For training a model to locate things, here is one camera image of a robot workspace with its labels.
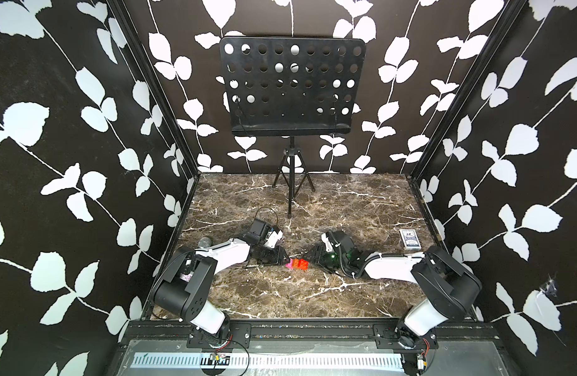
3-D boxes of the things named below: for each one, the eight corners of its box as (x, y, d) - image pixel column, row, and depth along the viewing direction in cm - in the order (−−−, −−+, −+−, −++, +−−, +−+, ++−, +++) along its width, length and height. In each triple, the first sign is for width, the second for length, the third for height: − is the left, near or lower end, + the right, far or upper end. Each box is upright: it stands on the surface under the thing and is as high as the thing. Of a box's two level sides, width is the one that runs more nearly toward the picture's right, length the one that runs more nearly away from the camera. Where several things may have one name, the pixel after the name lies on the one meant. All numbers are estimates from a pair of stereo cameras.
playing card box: (404, 250, 97) (407, 247, 95) (398, 231, 102) (400, 229, 100) (420, 250, 97) (422, 247, 95) (413, 231, 102) (415, 229, 100)
